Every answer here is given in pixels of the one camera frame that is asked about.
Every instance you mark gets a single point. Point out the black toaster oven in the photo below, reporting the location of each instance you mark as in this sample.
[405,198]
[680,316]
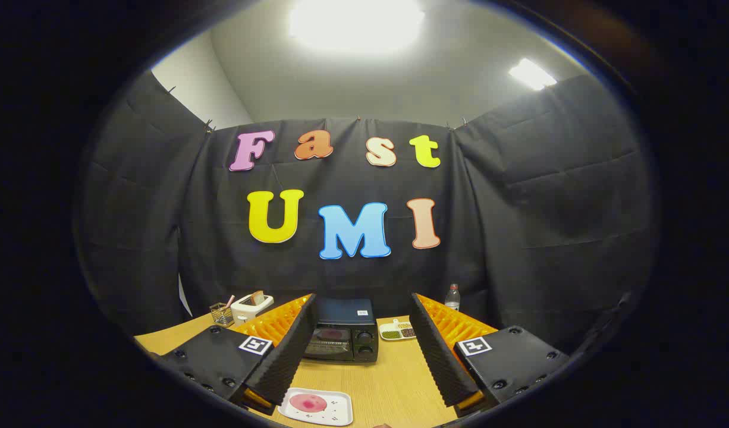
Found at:
[343,310]

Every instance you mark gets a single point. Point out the black oven knob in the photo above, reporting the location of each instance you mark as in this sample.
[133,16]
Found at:
[364,351]
[364,336]

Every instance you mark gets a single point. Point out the glass toaster oven door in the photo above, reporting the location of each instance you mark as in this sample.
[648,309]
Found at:
[329,343]

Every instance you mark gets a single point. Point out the small ceiling light panel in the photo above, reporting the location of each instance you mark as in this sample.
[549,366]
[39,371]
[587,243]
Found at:
[531,74]

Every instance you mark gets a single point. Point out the white divided dish with beans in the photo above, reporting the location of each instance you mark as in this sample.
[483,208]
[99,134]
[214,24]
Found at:
[391,334]

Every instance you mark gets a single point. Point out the large ceiling light panel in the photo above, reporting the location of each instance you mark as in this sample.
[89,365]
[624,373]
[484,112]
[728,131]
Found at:
[355,24]

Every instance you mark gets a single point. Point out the white rectangular plate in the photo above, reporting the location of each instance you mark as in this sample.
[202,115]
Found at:
[338,405]

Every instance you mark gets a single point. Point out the white pop-up toaster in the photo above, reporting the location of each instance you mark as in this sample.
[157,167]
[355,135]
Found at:
[245,311]

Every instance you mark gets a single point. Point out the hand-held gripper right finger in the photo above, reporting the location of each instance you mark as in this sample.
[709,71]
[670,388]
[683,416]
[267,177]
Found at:
[442,362]

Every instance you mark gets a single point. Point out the pink ham slice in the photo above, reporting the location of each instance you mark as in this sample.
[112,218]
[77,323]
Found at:
[308,403]

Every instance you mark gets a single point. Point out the clear water bottle red label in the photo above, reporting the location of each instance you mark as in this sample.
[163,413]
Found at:
[452,300]

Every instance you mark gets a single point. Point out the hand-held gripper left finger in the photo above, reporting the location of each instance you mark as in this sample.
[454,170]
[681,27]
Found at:
[287,362]

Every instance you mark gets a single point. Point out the brown bread slice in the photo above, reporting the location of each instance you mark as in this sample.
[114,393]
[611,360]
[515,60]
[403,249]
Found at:
[257,297]

